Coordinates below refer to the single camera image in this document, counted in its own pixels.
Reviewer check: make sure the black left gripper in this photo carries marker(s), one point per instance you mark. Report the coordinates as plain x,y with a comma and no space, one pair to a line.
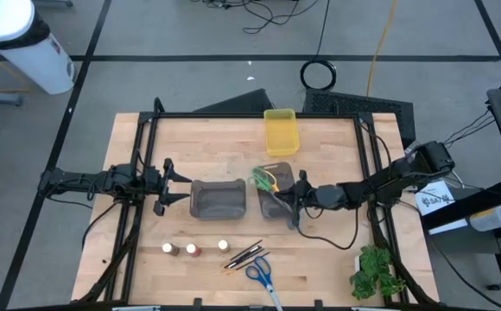
164,186

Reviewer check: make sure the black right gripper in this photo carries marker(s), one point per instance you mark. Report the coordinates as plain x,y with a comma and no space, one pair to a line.
300,181

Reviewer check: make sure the translucent grey plastic bin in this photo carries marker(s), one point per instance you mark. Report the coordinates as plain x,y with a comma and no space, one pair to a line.
218,201
283,173

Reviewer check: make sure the black pens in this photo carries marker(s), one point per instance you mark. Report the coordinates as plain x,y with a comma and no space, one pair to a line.
246,255

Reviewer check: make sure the yellow paint bottle white cap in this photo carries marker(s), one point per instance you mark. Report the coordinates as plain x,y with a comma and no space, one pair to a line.
223,245

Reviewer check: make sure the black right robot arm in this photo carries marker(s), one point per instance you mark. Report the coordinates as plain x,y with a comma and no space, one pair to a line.
384,181

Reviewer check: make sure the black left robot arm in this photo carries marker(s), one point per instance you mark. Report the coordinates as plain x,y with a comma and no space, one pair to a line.
73,180

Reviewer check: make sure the yellow plastic bin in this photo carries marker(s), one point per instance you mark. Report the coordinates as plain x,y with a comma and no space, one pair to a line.
281,134

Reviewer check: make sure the white plant pot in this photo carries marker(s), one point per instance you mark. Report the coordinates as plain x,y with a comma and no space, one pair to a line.
357,262

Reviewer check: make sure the black flat panel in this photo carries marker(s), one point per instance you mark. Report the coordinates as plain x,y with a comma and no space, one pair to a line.
242,103

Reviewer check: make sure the black table clamp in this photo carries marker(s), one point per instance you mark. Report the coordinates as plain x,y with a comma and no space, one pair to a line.
197,303
318,304

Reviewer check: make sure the green artificial plant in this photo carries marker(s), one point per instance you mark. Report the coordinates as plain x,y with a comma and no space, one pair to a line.
376,268

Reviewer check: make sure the white light bar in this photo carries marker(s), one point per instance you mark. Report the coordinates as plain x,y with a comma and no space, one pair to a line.
136,308
376,309

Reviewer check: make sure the white printed sheet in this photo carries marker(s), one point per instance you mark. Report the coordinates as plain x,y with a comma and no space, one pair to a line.
427,190

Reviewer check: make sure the white trash can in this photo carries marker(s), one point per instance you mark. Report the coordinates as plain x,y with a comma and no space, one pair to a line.
26,52

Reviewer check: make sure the translucent plastic jug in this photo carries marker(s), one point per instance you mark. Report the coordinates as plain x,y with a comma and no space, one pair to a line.
490,218

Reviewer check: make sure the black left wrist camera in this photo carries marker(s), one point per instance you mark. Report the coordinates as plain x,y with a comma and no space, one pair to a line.
153,182

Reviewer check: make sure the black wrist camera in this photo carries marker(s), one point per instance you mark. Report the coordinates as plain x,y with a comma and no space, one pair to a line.
153,182
313,196

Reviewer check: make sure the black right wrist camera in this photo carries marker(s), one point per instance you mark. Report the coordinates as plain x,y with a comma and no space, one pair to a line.
313,196

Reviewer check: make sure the black metal rig frame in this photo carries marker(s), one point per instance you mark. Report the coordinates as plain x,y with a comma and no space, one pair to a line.
233,116

